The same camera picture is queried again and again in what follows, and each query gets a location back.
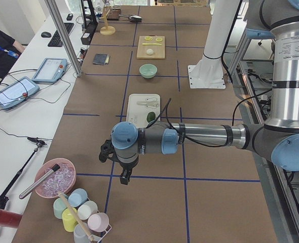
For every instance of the dark brown tray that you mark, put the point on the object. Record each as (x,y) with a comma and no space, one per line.
(114,14)

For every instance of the pink bowl of ice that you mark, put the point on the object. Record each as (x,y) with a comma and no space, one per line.
(62,180)

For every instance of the wooden mug tree stand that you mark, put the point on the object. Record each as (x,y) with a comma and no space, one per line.
(106,30)

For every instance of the white wire cup rack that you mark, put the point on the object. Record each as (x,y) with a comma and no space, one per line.
(102,234)

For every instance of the silver metal tube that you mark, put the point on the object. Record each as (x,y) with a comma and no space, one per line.
(33,186)

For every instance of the small black device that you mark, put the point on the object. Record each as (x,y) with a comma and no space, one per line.
(69,17)

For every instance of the black box device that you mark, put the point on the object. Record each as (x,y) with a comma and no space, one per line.
(88,33)

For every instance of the near teach pendant tablet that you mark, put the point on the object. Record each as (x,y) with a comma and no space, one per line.
(17,92)

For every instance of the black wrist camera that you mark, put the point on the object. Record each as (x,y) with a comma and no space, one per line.
(107,151)

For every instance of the wooden cutting board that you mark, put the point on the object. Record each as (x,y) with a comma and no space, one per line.
(159,51)

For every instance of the red cylinder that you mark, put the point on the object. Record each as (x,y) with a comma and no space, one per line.
(9,219)

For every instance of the aluminium frame post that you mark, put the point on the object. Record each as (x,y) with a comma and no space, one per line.
(59,24)

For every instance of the white plastic tray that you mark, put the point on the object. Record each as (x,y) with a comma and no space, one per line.
(136,114)

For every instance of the grey plastic cup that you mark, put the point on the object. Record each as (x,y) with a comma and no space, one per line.
(80,235)

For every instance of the black computer mouse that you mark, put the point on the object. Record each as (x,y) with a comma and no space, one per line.
(46,34)

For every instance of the wooden stick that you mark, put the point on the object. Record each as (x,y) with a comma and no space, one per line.
(80,222)

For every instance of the silver scoop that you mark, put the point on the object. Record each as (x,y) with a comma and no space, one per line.
(132,18)

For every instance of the far teach pendant tablet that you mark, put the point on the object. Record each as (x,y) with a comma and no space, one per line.
(50,71)

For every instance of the black tripod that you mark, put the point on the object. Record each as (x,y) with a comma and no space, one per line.
(3,196)

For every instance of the white steamed bun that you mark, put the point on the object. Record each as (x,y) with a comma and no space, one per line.
(149,52)

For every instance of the teach pendant tablet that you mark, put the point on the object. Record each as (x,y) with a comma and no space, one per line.
(17,92)
(50,71)

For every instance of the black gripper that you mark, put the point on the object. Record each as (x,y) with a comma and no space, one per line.
(127,167)

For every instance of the blue plastic cup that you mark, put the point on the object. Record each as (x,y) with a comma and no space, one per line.
(78,197)

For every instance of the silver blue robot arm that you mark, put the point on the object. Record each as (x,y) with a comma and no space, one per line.
(277,139)

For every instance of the pink plastic cup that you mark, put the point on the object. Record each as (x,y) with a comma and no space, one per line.
(98,222)

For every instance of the green ceramic bowl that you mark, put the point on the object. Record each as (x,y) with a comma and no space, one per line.
(148,70)

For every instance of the left lemon slice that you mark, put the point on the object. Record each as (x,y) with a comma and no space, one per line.
(148,38)

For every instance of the person in black shirt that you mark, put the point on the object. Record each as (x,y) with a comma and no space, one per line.
(10,51)

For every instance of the white plastic cup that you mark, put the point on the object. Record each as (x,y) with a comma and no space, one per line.
(87,209)

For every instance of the yellow plastic cup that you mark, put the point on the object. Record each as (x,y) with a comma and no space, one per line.
(69,221)

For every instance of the green plastic cup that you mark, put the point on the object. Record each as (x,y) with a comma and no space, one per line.
(58,207)

